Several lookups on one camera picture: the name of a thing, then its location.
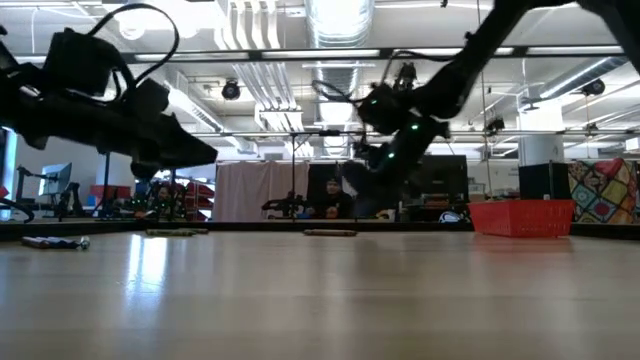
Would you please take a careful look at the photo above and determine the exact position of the black overhead frame bar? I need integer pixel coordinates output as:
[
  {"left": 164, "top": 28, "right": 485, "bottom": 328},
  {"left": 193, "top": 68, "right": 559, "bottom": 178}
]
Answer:
[{"left": 119, "top": 45, "right": 626, "bottom": 64}]

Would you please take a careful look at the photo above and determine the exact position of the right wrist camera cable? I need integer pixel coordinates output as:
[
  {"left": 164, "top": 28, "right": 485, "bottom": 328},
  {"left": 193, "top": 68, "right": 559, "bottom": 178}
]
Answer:
[{"left": 311, "top": 78, "right": 367, "bottom": 107}]

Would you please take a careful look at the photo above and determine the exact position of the black aluminium table frame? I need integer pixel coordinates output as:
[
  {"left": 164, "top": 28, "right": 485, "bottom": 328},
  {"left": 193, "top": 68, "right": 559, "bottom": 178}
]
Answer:
[{"left": 0, "top": 218, "right": 640, "bottom": 241}]

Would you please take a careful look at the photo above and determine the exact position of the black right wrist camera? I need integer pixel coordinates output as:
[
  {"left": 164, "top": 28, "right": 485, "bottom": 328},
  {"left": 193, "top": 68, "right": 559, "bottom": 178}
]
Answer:
[{"left": 357, "top": 83, "right": 404, "bottom": 135}]

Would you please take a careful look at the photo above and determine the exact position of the red plastic basket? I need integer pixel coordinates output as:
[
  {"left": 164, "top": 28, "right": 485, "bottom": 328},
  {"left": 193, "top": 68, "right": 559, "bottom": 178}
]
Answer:
[{"left": 468, "top": 199, "right": 576, "bottom": 239}]

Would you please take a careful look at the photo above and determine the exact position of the beige curtain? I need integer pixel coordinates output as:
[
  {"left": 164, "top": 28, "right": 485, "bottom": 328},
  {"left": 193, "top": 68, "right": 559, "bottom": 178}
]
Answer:
[{"left": 214, "top": 160, "right": 311, "bottom": 223}]

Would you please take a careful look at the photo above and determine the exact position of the olive crayon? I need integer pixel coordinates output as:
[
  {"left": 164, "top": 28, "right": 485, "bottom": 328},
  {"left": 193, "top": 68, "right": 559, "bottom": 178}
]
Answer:
[{"left": 145, "top": 228, "right": 197, "bottom": 237}]

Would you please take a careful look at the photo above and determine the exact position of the silver ventilation duct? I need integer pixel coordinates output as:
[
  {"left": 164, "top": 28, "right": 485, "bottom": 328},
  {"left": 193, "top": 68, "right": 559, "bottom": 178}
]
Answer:
[{"left": 303, "top": 0, "right": 377, "bottom": 157}]

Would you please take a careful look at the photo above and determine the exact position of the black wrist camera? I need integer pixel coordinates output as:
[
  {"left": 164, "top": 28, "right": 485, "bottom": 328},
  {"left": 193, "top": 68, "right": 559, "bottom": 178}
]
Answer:
[
  {"left": 357, "top": 83, "right": 404, "bottom": 135},
  {"left": 42, "top": 27, "right": 122, "bottom": 97}
]

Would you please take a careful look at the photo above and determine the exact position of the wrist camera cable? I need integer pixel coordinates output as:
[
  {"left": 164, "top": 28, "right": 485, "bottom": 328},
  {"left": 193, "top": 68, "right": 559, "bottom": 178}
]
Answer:
[
  {"left": 311, "top": 78, "right": 367, "bottom": 107},
  {"left": 87, "top": 2, "right": 182, "bottom": 86}
]

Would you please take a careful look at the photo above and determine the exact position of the white pillar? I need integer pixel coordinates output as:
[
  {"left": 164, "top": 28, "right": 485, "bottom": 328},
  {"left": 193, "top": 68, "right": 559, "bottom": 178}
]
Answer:
[{"left": 516, "top": 98, "right": 567, "bottom": 166}]

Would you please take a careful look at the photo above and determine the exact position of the black box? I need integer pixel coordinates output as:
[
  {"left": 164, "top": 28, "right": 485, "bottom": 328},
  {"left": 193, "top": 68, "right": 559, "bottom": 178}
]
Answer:
[{"left": 517, "top": 161, "right": 572, "bottom": 202}]

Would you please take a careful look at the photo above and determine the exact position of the colourful patchwork quilt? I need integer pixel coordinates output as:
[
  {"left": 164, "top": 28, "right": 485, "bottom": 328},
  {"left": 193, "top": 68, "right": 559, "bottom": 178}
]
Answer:
[{"left": 567, "top": 157, "right": 640, "bottom": 225}]

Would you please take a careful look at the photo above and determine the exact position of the black ceiling spotlight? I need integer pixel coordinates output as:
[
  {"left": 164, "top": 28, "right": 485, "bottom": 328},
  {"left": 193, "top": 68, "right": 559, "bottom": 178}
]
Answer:
[
  {"left": 220, "top": 79, "right": 243, "bottom": 102},
  {"left": 581, "top": 78, "right": 607, "bottom": 98}
]

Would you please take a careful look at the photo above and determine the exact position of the person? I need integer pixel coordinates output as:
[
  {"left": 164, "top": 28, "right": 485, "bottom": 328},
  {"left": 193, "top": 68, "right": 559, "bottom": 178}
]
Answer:
[{"left": 308, "top": 177, "right": 357, "bottom": 221}]

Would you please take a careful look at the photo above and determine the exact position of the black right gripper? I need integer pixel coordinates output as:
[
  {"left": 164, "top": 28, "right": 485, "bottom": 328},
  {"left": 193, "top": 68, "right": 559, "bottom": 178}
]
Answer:
[{"left": 343, "top": 93, "right": 452, "bottom": 221}]

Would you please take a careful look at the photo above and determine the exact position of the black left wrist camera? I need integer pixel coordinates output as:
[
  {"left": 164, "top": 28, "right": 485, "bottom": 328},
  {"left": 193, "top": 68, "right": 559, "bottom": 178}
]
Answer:
[{"left": 42, "top": 27, "right": 122, "bottom": 97}]

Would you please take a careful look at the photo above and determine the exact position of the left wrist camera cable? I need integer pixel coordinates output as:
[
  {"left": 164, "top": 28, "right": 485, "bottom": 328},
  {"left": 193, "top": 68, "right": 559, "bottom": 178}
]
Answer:
[{"left": 87, "top": 2, "right": 182, "bottom": 86}]

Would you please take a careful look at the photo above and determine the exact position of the blue crayon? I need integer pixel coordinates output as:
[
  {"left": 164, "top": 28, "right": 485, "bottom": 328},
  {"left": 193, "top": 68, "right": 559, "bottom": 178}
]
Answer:
[
  {"left": 35, "top": 236, "right": 92, "bottom": 251},
  {"left": 20, "top": 235, "right": 61, "bottom": 250}
]

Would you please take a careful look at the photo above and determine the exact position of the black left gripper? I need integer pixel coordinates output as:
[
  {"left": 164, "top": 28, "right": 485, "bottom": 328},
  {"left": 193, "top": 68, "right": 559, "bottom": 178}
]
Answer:
[{"left": 0, "top": 63, "right": 220, "bottom": 170}]

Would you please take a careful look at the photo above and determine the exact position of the grey desk monitor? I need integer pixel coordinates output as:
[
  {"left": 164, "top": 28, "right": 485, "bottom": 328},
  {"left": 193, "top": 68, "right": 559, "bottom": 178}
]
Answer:
[{"left": 38, "top": 161, "right": 74, "bottom": 198}]

